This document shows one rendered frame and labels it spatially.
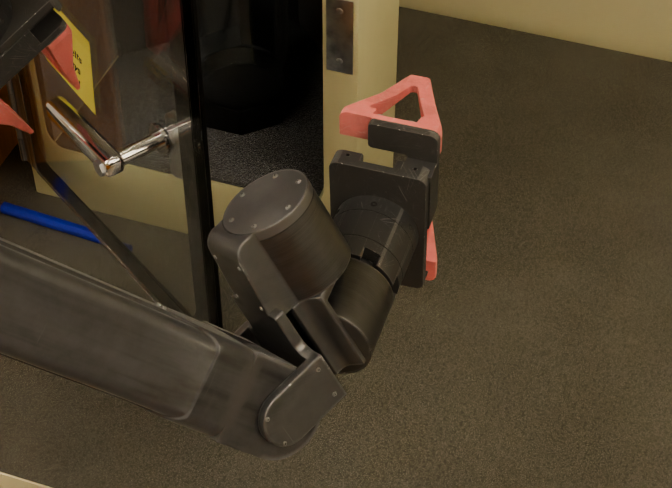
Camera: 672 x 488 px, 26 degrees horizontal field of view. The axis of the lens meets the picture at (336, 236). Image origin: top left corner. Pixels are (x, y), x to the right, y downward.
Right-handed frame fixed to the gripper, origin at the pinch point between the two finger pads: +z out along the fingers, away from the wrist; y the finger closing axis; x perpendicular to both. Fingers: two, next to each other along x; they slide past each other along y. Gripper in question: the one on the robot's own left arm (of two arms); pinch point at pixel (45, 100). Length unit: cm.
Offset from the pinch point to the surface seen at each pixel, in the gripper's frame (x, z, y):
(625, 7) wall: -6, 52, -51
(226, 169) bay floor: -6.2, 26.6, -7.5
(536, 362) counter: 22.5, 38.8, -14.4
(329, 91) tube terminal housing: 3.2, 17.3, -17.0
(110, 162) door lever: 6.6, 2.2, -0.2
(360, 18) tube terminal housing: 5.1, 11.3, -21.7
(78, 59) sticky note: -5.8, 4.7, -4.1
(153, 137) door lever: 6.1, 3.9, -3.6
